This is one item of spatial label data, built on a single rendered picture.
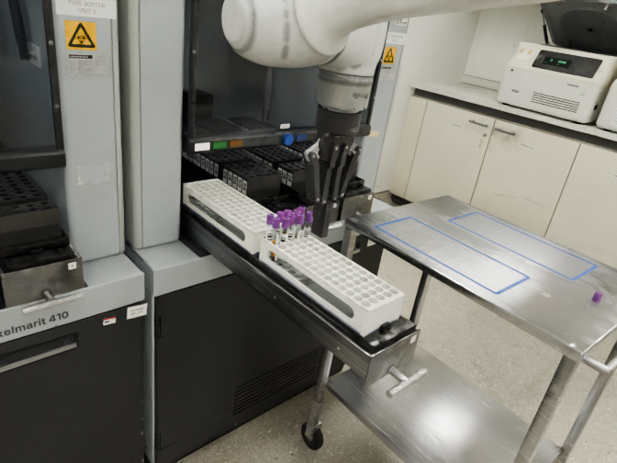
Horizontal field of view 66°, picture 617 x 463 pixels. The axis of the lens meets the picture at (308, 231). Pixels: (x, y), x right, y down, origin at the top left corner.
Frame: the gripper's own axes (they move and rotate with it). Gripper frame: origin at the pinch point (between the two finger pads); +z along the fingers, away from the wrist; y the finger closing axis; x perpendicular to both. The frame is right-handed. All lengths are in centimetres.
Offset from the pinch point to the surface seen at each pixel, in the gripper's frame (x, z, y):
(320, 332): -10.5, 16.6, -6.6
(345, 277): -8.2, 8.7, 0.2
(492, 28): 136, -36, 292
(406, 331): -21.3, 13.1, 3.0
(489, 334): 12, 94, 142
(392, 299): -17.8, 8.1, 1.8
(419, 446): -17, 67, 34
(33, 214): 36, 7, -39
